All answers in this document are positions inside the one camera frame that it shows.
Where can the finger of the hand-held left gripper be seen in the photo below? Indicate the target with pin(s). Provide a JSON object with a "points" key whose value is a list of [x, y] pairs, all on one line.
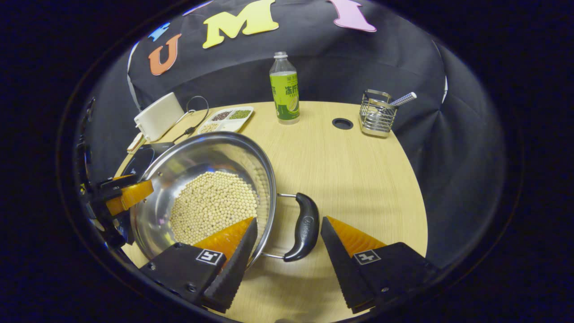
{"points": [[130, 196], [112, 185]]}

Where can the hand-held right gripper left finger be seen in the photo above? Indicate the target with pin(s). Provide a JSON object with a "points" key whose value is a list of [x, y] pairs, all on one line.
{"points": [[233, 264]]}

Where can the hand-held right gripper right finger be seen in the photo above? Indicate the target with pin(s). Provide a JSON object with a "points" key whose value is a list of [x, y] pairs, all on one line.
{"points": [[345, 273]]}

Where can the black induction cooktop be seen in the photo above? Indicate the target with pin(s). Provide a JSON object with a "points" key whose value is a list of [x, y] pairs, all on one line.
{"points": [[139, 161]]}

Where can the pile of soybeans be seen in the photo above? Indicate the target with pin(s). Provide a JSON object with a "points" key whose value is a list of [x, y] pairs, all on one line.
{"points": [[210, 202]]}

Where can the stainless steel pot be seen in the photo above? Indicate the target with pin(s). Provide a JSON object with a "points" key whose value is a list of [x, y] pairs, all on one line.
{"points": [[197, 157]]}

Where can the bread slice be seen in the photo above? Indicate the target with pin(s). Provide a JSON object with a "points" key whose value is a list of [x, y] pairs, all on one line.
{"points": [[135, 142]]}

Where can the white toaster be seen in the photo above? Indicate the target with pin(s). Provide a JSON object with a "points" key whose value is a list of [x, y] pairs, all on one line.
{"points": [[157, 117]]}

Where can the white divided grain tray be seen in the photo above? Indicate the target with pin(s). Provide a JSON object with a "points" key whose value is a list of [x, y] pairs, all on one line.
{"points": [[226, 119]]}

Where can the green label drink bottle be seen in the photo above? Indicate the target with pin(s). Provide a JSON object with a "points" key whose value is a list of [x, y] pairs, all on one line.
{"points": [[284, 94]]}

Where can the black backdrop cloth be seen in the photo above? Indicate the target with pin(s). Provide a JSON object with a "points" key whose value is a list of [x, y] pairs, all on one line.
{"points": [[358, 67]]}

